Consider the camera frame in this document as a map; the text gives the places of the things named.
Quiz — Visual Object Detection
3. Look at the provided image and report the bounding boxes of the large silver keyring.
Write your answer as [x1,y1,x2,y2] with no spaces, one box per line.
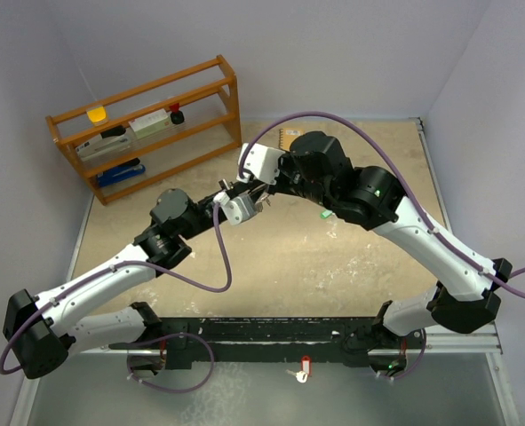
[251,185,270,212]

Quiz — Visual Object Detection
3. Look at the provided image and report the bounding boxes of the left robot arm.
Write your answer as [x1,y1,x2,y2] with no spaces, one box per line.
[0,179,267,379]

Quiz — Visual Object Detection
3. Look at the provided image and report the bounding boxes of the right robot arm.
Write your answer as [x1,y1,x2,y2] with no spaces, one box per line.
[271,131,512,347]

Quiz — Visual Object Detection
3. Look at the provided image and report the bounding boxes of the tan spiral notebook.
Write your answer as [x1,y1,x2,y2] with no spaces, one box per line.
[278,128,305,151]

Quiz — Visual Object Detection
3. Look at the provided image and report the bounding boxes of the red black stamp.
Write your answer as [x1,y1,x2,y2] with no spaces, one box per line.
[169,103,185,125]

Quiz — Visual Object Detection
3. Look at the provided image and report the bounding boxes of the white cardboard box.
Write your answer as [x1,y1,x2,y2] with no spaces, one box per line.
[129,108,171,138]

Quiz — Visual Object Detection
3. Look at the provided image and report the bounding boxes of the blue stapler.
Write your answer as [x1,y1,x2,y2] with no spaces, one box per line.
[97,158,146,187]

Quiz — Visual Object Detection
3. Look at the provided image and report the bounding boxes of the white black stapler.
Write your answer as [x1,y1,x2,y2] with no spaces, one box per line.
[76,129,134,162]

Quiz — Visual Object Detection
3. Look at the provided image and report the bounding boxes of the orange wooden shelf rack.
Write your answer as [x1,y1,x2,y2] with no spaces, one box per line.
[46,55,243,205]

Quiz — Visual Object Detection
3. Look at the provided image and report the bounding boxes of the yellow lidded jar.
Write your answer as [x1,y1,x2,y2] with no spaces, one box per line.
[86,106,108,127]

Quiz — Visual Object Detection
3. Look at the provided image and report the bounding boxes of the red tag key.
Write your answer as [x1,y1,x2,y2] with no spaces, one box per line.
[286,356,312,383]

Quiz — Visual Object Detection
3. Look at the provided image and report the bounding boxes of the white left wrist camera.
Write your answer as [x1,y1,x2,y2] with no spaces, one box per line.
[213,192,258,225]

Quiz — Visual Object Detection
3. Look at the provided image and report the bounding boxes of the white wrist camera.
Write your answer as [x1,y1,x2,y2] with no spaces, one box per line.
[236,144,285,185]
[213,192,258,225]

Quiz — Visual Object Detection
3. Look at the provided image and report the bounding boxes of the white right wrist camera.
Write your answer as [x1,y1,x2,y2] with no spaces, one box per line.
[236,144,285,185]

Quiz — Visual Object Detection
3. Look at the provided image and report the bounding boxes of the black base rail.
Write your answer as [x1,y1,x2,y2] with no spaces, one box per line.
[108,301,426,372]

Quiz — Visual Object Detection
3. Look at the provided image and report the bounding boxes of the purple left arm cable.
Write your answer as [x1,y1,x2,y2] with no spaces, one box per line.
[0,201,233,394]

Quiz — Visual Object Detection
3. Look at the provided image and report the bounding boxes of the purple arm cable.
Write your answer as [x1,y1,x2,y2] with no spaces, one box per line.
[239,111,525,383]
[0,201,233,394]

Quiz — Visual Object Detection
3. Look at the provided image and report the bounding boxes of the aluminium frame rail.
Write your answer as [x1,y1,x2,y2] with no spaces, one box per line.
[426,323,502,353]

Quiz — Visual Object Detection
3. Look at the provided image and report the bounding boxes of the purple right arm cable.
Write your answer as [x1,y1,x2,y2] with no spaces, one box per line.
[239,111,525,383]

